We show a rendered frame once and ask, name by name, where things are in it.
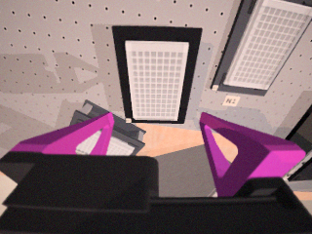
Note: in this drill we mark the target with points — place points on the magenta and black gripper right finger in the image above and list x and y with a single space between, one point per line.
259 154

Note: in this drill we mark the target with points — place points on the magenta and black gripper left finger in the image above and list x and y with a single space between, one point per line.
65 140

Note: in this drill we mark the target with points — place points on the white well plate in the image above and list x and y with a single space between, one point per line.
272 31
160 63
116 146

